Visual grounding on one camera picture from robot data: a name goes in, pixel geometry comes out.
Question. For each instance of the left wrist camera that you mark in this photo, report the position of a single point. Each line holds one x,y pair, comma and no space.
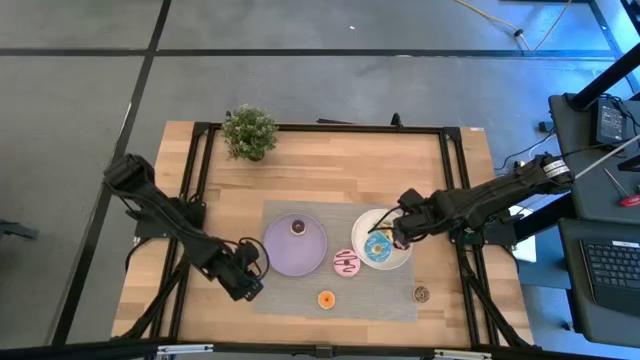
246,252

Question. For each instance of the blue frosted donut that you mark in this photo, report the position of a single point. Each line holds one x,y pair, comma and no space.
370,250

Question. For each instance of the black table frame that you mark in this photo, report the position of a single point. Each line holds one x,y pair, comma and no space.
325,128

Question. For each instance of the black diagonal pole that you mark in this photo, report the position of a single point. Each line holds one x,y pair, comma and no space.
605,80

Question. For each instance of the pale green frosted donut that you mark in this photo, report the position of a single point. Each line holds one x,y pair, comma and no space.
386,231

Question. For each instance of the white plate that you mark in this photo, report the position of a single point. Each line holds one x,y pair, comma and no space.
360,235

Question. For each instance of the purple plate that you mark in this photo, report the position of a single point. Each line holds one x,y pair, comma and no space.
295,255

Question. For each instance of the chocolate frosted donut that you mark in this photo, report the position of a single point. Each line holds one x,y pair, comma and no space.
293,227

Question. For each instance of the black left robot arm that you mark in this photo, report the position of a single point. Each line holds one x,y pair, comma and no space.
165,215

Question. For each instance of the green potted plant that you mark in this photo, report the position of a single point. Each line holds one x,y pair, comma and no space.
250,132

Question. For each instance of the black keyboard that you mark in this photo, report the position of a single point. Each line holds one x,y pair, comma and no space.
612,265

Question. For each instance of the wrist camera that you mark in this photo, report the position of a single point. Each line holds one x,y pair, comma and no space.
411,198
246,252

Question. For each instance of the chocolate donut with sprinkles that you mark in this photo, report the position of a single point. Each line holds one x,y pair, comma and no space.
416,295

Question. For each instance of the silver aluminium bar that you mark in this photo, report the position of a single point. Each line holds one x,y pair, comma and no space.
182,349
462,355

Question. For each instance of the white rod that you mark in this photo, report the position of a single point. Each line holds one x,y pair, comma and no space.
610,156

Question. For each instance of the black power adapter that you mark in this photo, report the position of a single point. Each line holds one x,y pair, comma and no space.
610,122

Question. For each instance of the black horizontal frame beam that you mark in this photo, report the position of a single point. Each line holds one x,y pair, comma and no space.
75,350

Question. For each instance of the pink frosted donut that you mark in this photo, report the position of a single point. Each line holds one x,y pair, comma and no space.
340,270

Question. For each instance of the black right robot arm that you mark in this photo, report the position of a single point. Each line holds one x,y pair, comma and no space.
500,192

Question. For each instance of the orange frosted donut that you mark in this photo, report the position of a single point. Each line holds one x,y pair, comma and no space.
321,300

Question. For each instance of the dark grey desk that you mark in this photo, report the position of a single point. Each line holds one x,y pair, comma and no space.
570,280
590,190

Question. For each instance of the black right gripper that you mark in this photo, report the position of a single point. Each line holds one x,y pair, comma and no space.
422,220

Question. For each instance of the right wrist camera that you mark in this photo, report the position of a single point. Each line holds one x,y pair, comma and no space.
411,198

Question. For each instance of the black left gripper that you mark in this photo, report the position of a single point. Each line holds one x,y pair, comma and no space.
235,275

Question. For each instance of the grey woven placemat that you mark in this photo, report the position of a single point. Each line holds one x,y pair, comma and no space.
375,300

